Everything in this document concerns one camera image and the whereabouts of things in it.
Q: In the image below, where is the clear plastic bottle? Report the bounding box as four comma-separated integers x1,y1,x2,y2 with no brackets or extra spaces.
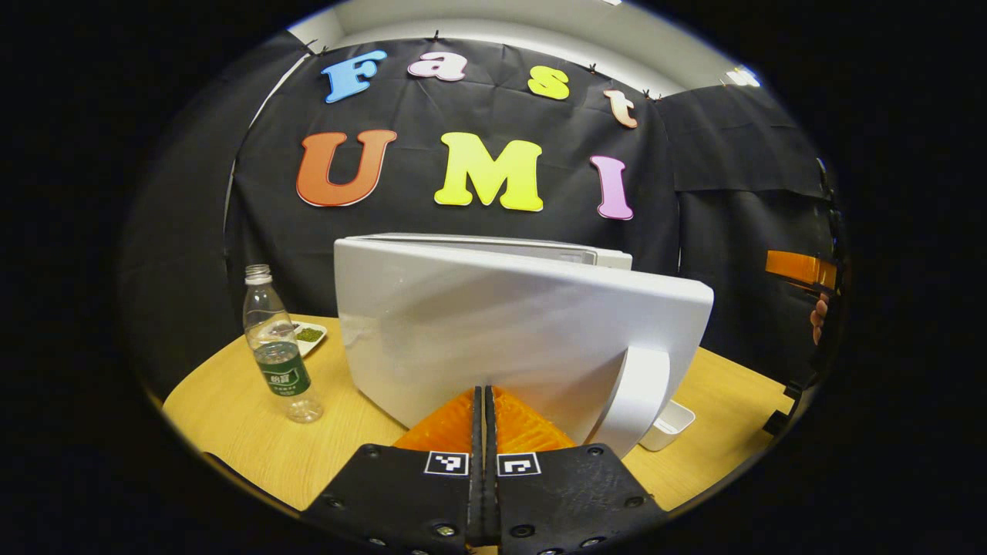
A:
243,264,325,424

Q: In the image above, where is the white rectangular tray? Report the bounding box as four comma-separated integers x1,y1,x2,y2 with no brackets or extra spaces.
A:
638,399,696,452

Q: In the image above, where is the black backdrop cloth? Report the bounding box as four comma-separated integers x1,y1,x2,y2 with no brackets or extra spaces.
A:
116,35,845,402

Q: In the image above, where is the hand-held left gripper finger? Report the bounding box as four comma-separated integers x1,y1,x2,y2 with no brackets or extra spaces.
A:
301,385,484,555
484,385,668,555

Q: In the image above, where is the white divided dish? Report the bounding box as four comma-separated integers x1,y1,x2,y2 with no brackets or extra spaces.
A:
291,320,328,358

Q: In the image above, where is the white microwave oven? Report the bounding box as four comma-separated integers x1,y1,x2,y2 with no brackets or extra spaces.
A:
333,233,715,459

